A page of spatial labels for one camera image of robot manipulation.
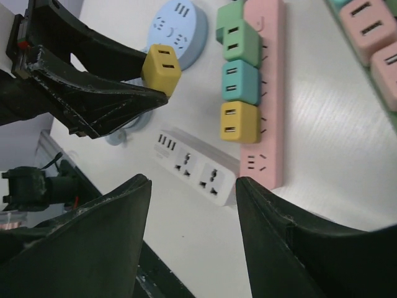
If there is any coiled light blue cable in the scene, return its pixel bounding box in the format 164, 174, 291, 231
104, 77, 154, 147

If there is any pink USB charger plug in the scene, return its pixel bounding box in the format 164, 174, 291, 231
370, 42, 397, 112

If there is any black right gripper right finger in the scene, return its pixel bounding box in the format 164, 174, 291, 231
236, 177, 396, 297

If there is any yellow USB charger plug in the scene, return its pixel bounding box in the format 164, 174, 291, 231
141, 44, 182, 97

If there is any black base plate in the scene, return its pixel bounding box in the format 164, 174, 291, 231
1, 151, 196, 298

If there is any green USB charger plug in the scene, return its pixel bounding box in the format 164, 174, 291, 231
223, 19, 262, 69

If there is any round blue power strip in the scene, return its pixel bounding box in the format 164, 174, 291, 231
146, 1, 208, 70

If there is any pink power strip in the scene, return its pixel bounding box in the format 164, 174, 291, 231
239, 0, 286, 190

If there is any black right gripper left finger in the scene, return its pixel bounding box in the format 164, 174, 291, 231
1, 174, 152, 297

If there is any white power strip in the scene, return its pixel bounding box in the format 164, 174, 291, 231
153, 124, 239, 207

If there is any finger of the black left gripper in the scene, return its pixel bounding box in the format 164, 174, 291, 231
23, 45, 168, 139

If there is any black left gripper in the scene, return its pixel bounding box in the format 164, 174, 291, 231
4, 1, 146, 81

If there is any teal USB charger plug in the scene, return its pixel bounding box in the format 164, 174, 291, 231
221, 60, 261, 106

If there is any green power strip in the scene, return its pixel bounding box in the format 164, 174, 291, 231
325, 0, 396, 130

